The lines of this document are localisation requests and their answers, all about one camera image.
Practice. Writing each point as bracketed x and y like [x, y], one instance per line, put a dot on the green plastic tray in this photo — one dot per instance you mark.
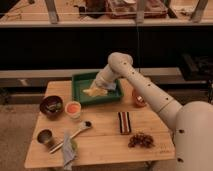
[80, 82]

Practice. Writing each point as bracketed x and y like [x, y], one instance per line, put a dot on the red orange small bowl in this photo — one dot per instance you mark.
[138, 100]

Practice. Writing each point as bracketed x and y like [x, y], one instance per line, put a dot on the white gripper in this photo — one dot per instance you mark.
[106, 75]

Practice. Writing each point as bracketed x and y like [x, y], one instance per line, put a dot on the dark red bowl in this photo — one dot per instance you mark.
[51, 106]

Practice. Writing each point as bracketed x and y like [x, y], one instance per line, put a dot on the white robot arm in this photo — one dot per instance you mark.
[192, 124]

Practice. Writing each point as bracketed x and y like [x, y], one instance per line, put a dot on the grey blue sponge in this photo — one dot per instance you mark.
[110, 86]

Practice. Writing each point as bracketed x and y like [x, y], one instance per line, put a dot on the striped red black block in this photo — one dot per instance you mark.
[124, 120]

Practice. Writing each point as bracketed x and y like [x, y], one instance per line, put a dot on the yellow banana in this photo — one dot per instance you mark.
[95, 91]

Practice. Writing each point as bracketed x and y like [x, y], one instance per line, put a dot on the background wooden shelf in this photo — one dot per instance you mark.
[107, 13]

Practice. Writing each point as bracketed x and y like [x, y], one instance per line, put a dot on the wooden table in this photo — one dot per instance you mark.
[103, 143]

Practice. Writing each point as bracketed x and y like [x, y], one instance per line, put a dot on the orange filled white cup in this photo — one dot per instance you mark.
[73, 109]

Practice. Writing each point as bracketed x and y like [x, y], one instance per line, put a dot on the brown grape bunch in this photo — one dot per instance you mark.
[141, 139]

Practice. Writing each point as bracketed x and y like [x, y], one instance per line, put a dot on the metal cup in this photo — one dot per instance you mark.
[45, 137]

